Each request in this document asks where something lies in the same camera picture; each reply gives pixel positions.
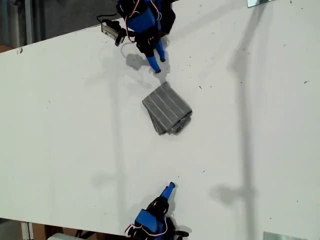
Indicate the grey striped square towel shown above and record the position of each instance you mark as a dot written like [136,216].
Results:
[166,108]

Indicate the black camera mount stalk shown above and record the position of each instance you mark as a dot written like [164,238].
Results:
[121,35]

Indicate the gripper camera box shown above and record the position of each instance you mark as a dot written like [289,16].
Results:
[181,233]
[108,28]

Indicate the brown cardboard box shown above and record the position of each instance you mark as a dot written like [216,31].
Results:
[38,232]

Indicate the white plastic container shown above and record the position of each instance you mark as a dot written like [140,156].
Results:
[60,237]

